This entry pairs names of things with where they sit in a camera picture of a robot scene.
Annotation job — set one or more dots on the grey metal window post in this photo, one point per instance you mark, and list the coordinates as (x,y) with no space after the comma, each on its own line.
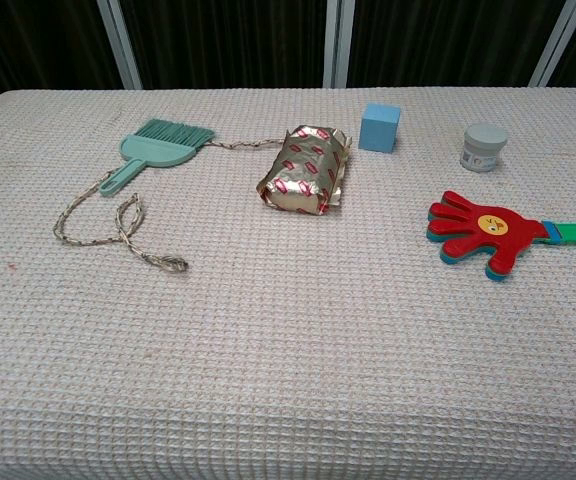
(555,42)
(120,42)
(337,42)

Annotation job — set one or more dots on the beige waffle-weave table cloth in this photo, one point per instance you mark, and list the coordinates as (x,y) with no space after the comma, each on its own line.
(268,325)

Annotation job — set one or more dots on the light blue foam cube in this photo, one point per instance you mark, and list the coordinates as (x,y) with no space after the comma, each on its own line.
(379,129)

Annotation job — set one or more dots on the teal hand brush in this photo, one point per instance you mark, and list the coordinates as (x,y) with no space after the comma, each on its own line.
(155,150)

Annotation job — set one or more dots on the gold foil wrapped package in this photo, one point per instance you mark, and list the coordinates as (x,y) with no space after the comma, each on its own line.
(304,172)

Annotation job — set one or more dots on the small white grey-lidded jar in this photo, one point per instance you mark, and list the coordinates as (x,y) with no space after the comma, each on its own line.
(483,149)

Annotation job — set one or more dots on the red hand-shaped clapper racket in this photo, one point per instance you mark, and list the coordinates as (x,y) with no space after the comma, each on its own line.
(493,231)

